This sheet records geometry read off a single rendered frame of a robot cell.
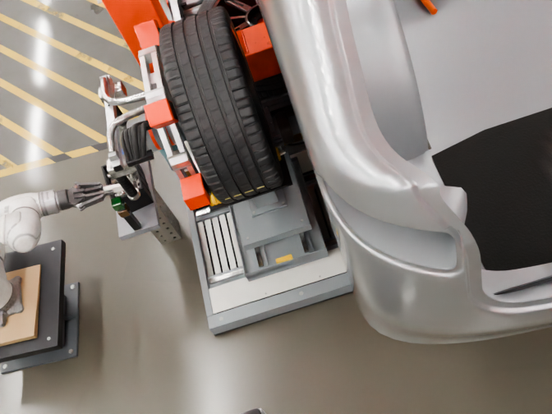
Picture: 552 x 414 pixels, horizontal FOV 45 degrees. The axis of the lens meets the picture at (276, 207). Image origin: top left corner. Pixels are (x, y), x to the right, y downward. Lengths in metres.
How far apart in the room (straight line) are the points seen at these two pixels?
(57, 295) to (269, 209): 0.96
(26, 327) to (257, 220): 1.04
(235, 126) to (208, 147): 0.11
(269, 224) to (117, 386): 0.95
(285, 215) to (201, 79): 0.93
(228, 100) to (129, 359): 1.40
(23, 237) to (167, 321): 0.90
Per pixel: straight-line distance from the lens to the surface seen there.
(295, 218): 2.79
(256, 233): 2.80
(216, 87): 2.07
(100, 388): 3.04
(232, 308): 2.92
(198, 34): 2.18
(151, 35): 2.38
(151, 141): 2.37
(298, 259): 2.79
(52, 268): 3.02
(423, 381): 2.70
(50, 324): 2.90
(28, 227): 2.39
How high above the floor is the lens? 2.60
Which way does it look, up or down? 57 degrees down
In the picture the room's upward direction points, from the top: 24 degrees counter-clockwise
